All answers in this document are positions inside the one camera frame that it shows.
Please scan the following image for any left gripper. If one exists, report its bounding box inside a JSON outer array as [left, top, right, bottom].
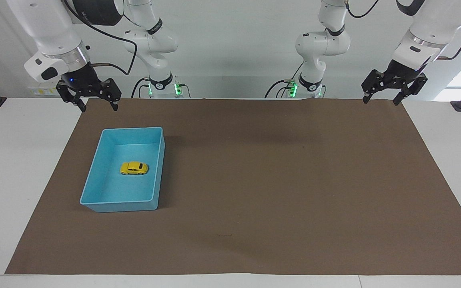
[[361, 59, 429, 106]]

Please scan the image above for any yellow toy beetle car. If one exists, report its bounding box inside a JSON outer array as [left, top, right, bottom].
[[120, 161, 149, 176]]

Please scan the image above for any light blue plastic bin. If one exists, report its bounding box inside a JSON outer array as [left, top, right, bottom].
[[80, 127, 166, 213]]

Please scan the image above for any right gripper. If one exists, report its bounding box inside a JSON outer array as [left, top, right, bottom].
[[56, 63, 122, 113]]

